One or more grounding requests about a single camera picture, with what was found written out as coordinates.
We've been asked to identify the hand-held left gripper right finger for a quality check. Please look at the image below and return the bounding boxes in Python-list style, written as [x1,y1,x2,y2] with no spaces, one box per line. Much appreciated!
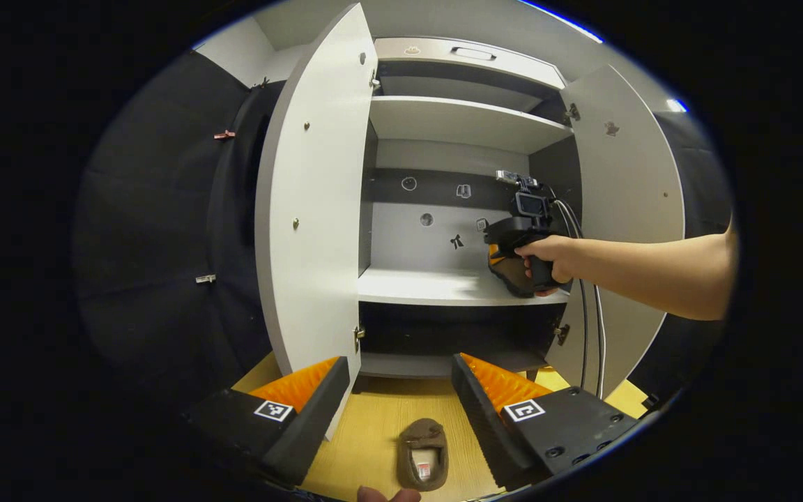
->
[451,352,639,491]

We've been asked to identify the white cabinet drawer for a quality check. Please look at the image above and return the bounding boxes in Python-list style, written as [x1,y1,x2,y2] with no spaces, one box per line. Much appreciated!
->
[374,37,568,90]

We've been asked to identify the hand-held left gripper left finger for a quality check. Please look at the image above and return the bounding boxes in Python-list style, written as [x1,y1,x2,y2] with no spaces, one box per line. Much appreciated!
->
[185,356,351,487]

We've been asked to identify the black backdrop cloth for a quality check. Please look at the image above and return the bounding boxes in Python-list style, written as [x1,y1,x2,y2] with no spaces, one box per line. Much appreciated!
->
[70,49,287,409]
[628,110,735,405]

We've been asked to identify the white shoe cabinet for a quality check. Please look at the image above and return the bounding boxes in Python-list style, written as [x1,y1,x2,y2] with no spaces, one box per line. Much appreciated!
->
[356,37,583,381]

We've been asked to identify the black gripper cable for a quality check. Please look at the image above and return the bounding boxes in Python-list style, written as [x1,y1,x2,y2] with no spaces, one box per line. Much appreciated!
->
[551,199,589,390]

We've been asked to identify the brown fuzzy shoe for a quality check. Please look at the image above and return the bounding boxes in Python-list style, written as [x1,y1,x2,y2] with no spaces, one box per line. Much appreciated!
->
[489,244,549,299]
[397,418,450,492]

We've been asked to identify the white shoe cabinet door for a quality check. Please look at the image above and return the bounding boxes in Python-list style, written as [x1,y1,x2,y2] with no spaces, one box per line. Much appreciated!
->
[544,64,686,402]
[255,2,379,441]

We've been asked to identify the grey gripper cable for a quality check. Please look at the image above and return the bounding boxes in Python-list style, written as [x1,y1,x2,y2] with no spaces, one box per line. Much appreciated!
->
[558,200,608,400]

